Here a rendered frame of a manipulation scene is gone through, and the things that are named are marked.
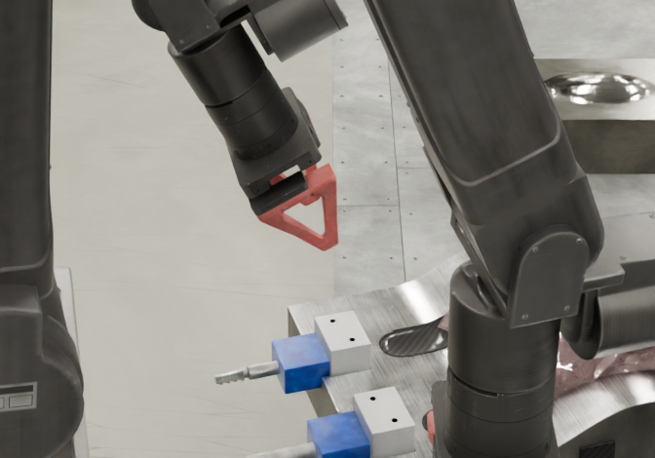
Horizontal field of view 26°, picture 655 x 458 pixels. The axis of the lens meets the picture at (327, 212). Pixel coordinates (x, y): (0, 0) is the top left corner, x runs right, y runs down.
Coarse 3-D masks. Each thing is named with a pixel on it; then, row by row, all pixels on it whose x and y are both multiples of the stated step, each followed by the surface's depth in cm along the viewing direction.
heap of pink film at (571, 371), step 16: (560, 336) 118; (560, 352) 115; (624, 352) 113; (640, 352) 115; (560, 368) 114; (576, 368) 113; (592, 368) 113; (608, 368) 114; (624, 368) 114; (640, 368) 114; (560, 384) 114; (576, 384) 114
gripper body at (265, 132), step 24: (264, 72) 106; (240, 96) 105; (264, 96) 106; (288, 96) 113; (216, 120) 107; (240, 120) 106; (264, 120) 106; (288, 120) 108; (240, 144) 108; (264, 144) 107; (288, 144) 108; (312, 144) 106; (240, 168) 108; (264, 168) 107; (288, 168) 106
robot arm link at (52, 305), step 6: (54, 276) 65; (54, 282) 64; (54, 288) 63; (54, 294) 63; (42, 300) 61; (48, 300) 62; (54, 300) 62; (42, 306) 61; (48, 306) 61; (54, 306) 62; (60, 306) 63; (48, 312) 61; (54, 312) 61; (60, 312) 63; (54, 318) 61; (60, 318) 62
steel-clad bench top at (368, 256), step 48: (336, 0) 198; (528, 0) 198; (576, 0) 198; (624, 0) 198; (336, 48) 186; (576, 48) 186; (624, 48) 186; (336, 96) 174; (384, 96) 174; (336, 144) 164; (384, 144) 164; (384, 192) 156; (432, 192) 156; (624, 192) 156; (384, 240) 148; (432, 240) 148; (336, 288) 140
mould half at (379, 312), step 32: (384, 288) 131; (416, 288) 130; (448, 288) 129; (288, 320) 129; (384, 320) 127; (416, 320) 127; (352, 384) 119; (384, 384) 119; (416, 384) 119; (608, 384) 113; (640, 384) 113; (320, 416) 123; (416, 416) 116; (576, 416) 112; (608, 416) 111; (640, 416) 112; (416, 448) 113; (576, 448) 111; (640, 448) 114
